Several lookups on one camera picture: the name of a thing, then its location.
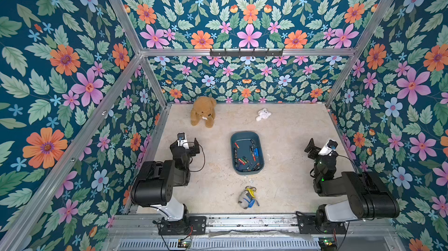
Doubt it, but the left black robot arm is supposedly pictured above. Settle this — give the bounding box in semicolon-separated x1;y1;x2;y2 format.
129;139;200;223

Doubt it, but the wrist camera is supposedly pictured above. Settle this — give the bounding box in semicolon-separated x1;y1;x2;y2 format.
318;140;338;156
177;133;189;149

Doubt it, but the grey plush toy keychain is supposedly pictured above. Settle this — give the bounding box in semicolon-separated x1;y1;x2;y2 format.
238;186;260;210

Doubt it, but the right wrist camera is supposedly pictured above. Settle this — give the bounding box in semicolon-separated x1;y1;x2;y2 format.
318;140;338;156

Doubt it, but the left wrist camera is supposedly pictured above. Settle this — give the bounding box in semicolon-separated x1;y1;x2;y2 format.
177;133;189;149

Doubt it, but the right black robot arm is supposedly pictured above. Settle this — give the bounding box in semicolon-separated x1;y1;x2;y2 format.
304;138;400;226

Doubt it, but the black wall hook rail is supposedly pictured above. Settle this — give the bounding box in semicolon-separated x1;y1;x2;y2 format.
209;49;284;58

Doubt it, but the brown teddy bear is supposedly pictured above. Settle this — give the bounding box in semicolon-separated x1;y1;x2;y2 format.
190;96;217;128

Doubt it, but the small white plush bunny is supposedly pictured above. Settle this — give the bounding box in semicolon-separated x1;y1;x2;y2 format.
255;108;272;121

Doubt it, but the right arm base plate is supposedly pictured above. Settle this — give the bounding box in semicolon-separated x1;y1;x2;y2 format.
295;211;347;235

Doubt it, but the teal plastic storage box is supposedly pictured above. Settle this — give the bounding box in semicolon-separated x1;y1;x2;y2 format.
231;131;265;175

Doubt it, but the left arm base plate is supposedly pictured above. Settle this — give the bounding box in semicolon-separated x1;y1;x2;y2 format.
158;216;207;236

